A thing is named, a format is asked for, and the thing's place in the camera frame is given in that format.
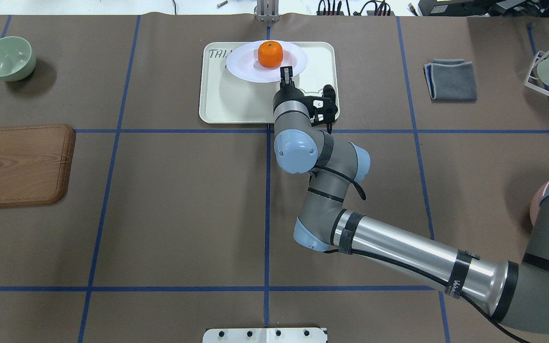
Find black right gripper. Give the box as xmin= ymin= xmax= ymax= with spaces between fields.
xmin=273 ymin=66 xmax=304 ymax=107

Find orange fruit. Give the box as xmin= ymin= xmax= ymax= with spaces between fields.
xmin=257 ymin=40 xmax=284 ymax=68

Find white plate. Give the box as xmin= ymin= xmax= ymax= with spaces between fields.
xmin=226 ymin=40 xmax=308 ymax=83

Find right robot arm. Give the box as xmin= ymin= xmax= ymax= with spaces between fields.
xmin=273 ymin=66 xmax=549 ymax=337

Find cream bear tray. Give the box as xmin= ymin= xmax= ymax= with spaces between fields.
xmin=199 ymin=40 xmax=338 ymax=124

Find folded grey cloth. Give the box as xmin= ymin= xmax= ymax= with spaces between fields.
xmin=424 ymin=59 xmax=478 ymax=102

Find light green bowl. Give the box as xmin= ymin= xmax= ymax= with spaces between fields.
xmin=0 ymin=36 xmax=37 ymax=82

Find wooden cutting board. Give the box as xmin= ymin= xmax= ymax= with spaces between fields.
xmin=0 ymin=124 xmax=76 ymax=208

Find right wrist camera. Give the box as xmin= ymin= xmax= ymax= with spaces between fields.
xmin=306 ymin=84 xmax=338 ymax=134

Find aluminium frame post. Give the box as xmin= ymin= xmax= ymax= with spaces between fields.
xmin=254 ymin=0 xmax=280 ymax=23

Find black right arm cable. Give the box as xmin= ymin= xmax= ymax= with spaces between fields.
xmin=310 ymin=121 xmax=532 ymax=343

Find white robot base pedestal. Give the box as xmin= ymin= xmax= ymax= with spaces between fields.
xmin=202 ymin=327 xmax=329 ymax=343

